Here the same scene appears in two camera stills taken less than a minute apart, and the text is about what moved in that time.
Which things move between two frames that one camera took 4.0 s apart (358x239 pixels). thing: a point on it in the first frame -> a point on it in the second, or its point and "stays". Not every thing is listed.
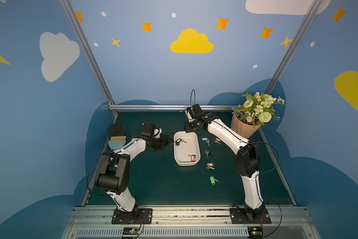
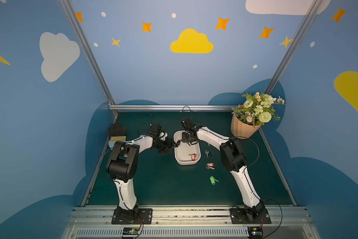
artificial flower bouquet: x=258 y=109 stays
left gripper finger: x=169 y=141 -> x=177 y=144
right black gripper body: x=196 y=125 -> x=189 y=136
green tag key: x=213 y=179 stays
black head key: x=207 y=153 stays
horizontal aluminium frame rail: x=169 y=107 stays
